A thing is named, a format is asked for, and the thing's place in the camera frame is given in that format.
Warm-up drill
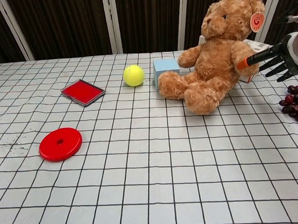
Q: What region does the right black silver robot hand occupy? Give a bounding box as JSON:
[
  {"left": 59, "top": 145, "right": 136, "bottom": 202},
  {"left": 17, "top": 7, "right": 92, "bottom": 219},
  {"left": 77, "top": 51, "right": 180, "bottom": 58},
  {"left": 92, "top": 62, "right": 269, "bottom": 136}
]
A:
[{"left": 235, "top": 28, "right": 298, "bottom": 85}]

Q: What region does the brown plush teddy bear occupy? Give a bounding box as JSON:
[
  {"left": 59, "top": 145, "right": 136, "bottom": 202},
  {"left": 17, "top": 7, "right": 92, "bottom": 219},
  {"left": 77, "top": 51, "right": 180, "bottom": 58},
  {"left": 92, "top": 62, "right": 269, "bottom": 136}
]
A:
[{"left": 153, "top": 0, "right": 272, "bottom": 118}]

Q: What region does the white cardboard box with barcode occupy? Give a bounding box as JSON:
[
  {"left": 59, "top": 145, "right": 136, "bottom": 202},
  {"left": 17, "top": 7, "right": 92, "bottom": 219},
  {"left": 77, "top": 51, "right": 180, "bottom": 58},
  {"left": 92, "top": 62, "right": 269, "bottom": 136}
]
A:
[{"left": 199, "top": 32, "right": 273, "bottom": 86}]

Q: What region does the dark purple grape bunch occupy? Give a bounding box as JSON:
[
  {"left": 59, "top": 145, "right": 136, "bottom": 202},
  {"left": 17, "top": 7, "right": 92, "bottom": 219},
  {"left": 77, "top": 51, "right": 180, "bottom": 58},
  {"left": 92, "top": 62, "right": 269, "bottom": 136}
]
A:
[{"left": 278, "top": 85, "right": 298, "bottom": 124}]

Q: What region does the round orange hang tag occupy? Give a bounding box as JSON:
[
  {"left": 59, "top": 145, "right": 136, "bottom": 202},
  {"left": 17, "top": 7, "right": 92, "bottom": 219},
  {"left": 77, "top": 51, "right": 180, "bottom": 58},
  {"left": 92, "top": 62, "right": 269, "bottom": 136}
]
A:
[{"left": 248, "top": 10, "right": 266, "bottom": 34}]

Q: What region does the light blue foam cube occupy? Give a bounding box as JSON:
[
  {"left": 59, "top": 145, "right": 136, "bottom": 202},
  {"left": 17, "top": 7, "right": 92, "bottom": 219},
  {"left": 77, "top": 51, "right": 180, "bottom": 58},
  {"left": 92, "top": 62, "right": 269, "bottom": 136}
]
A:
[{"left": 152, "top": 57, "right": 181, "bottom": 87}]

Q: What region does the yellow tennis ball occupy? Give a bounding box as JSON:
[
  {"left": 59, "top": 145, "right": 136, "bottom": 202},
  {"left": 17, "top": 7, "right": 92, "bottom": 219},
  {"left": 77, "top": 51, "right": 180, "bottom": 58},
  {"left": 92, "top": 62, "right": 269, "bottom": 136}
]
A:
[{"left": 123, "top": 64, "right": 146, "bottom": 87}]

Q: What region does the white black grid tablecloth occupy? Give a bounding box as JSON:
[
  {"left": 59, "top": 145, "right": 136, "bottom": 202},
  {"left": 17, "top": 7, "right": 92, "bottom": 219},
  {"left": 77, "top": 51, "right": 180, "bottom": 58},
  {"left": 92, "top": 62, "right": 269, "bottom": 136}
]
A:
[{"left": 0, "top": 43, "right": 298, "bottom": 224}]

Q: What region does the red ink pad tray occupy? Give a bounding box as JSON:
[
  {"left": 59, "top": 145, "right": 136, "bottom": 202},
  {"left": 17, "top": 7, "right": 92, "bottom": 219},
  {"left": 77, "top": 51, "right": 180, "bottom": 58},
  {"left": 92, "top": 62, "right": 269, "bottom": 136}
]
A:
[{"left": 60, "top": 78, "right": 107, "bottom": 108}]

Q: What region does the red plastic disc with hole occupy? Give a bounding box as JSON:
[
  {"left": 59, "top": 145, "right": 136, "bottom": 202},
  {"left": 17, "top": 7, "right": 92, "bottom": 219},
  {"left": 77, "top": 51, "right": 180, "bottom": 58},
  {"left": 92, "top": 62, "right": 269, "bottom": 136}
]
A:
[{"left": 38, "top": 127, "right": 84, "bottom": 163}]

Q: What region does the black silver cable plug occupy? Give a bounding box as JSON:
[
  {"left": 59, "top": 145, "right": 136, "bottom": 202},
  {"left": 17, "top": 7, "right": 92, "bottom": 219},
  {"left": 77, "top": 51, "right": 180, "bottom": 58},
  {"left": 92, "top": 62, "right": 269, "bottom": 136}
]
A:
[{"left": 276, "top": 8, "right": 298, "bottom": 25}]

